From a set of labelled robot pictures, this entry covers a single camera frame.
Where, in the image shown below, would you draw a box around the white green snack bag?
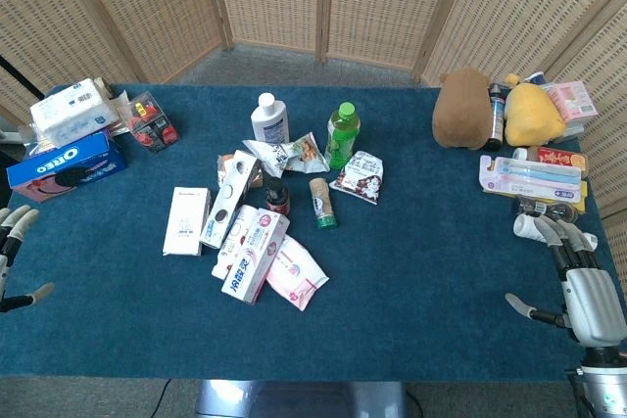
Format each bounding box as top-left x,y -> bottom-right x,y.
241,131 -> 331,179

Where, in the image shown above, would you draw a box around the yellow plush toy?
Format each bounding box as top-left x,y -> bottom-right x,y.
504,73 -> 568,148

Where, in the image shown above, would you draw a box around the steel scrubber pack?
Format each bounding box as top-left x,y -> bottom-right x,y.
512,194 -> 588,224

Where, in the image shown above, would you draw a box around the long white Oreo box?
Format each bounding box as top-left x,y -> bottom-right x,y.
199,150 -> 263,250

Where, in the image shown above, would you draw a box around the blue felt table cloth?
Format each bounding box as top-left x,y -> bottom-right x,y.
0,83 -> 627,381

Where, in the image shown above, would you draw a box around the brown capybara plush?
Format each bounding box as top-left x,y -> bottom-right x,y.
431,68 -> 496,152

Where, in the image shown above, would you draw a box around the white plastic bottle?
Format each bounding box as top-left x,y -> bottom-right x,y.
512,213 -> 600,252

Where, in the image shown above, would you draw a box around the white flat box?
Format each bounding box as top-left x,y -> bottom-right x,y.
162,186 -> 213,257

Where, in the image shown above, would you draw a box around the pink wet wipes pack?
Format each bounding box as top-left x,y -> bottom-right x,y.
265,234 -> 330,312

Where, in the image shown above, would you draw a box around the green tea bottle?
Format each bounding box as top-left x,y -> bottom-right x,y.
324,102 -> 362,171

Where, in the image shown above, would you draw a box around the black pole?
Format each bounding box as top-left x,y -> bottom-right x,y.
0,54 -> 46,100

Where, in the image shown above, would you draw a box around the blue Oreo box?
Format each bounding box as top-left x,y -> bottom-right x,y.
6,132 -> 128,204

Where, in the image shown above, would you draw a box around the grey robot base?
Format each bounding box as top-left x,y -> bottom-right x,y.
194,379 -> 409,418

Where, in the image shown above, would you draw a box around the white red-print tube box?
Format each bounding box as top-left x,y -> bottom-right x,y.
211,205 -> 260,281

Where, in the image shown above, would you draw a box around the red orange box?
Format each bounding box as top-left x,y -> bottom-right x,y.
525,146 -> 590,180

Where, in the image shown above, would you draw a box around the white brown snack packet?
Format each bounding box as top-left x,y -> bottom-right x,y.
328,150 -> 385,207

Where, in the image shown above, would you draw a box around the black cable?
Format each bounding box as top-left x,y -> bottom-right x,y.
405,387 -> 425,418
148,378 -> 171,418

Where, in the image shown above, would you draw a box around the black spray bottle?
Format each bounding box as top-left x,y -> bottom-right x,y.
483,81 -> 506,153

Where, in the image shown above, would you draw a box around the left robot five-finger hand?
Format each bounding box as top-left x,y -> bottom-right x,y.
0,205 -> 56,314

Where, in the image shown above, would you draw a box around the toothbrush blister pack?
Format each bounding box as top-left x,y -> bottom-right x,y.
478,155 -> 590,205

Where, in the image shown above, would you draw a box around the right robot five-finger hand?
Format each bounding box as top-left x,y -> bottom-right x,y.
505,215 -> 627,348

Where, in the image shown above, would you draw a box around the white lotion bottle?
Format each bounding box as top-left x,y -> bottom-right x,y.
250,92 -> 291,146

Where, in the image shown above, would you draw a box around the white pink toothpaste box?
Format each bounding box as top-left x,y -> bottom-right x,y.
220,208 -> 292,305

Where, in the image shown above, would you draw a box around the clear box red items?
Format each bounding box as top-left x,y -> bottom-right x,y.
125,91 -> 181,154

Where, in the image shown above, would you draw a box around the spice shaker green cap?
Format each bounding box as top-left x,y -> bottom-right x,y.
308,177 -> 339,231

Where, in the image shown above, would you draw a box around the white tissue pack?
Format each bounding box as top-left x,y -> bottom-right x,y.
29,77 -> 121,148

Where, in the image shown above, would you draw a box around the pink cardboard box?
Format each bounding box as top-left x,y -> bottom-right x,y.
542,80 -> 600,123

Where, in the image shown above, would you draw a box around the dark jar red label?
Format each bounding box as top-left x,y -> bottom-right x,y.
265,177 -> 292,216

